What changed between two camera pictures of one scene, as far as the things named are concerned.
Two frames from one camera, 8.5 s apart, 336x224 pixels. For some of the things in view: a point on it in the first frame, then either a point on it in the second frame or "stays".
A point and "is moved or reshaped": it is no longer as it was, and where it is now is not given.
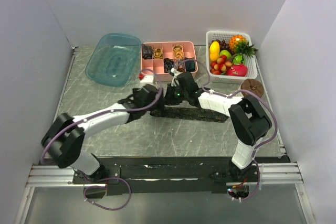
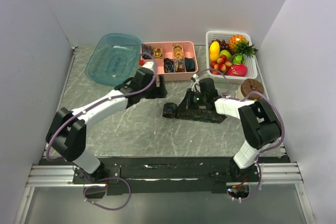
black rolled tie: [190, 65] stays
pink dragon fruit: [238, 70] stays
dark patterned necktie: [189, 113] is moved or reshaped
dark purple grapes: [223, 45] stays
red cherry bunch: [220, 66] stays
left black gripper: [159, 106] -> [159, 92]
